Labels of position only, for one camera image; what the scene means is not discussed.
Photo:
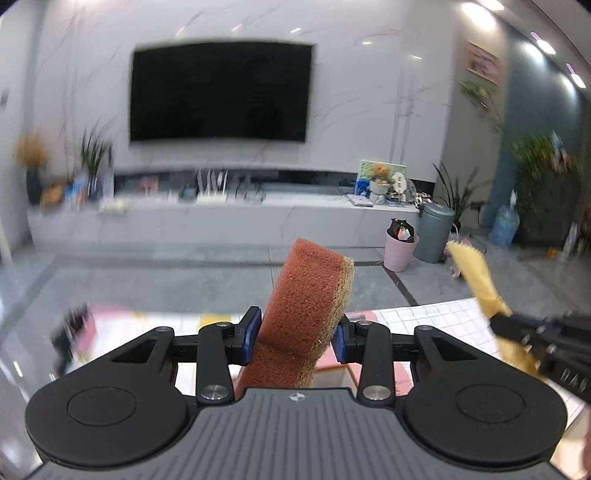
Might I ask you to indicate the dark cabinet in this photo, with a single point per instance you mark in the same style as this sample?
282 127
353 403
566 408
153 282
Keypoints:
547 226

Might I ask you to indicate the white round ornament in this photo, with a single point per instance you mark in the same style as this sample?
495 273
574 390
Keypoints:
399 184

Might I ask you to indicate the blue water bottle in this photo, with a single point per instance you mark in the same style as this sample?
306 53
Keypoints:
503 226

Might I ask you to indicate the brown round object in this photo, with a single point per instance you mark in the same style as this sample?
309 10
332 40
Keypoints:
51 194

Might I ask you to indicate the long-leafed potted plant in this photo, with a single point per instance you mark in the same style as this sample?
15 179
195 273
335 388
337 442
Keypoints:
457 194

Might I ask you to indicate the hanging vine plant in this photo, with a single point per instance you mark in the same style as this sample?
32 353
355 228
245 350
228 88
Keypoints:
480 99

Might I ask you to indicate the black wall television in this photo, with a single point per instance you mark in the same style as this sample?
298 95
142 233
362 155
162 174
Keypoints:
221 92

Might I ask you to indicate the white router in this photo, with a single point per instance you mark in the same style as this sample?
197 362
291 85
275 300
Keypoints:
212 198

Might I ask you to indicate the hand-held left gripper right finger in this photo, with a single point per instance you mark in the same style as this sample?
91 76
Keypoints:
340 344

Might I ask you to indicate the white spray bottle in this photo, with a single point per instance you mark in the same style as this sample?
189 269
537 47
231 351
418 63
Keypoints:
574 240

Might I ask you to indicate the dark vase with dried flowers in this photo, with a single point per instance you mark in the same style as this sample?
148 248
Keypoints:
33 189

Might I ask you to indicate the leafy green plant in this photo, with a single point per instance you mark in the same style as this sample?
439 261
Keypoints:
531 157

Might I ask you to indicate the yellow cloth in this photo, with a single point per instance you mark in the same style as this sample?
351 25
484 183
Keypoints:
480 281

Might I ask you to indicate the orange scouring sponge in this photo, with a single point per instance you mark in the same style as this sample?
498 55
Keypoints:
304 295

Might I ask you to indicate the lemon print checked tablecloth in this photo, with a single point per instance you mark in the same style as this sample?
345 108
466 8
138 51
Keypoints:
438 314

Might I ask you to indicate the framed wall picture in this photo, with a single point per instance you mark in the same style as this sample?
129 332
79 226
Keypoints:
483 62

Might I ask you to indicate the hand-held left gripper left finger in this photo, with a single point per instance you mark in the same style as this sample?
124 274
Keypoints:
251 332

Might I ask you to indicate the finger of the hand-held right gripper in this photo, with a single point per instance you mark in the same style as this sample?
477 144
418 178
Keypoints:
531 328
542 355

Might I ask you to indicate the blue white snack packet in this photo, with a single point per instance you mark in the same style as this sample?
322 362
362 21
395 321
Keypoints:
76 191

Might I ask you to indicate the white marble television console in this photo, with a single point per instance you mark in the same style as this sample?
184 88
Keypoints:
231 226

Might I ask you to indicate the grey trash bin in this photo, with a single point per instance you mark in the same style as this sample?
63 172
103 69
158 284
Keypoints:
431 235

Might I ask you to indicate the brown teddy bear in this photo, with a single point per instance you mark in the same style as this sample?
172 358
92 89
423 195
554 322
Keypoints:
381 173

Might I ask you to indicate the pink trash bin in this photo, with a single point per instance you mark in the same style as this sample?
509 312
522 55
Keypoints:
399 256

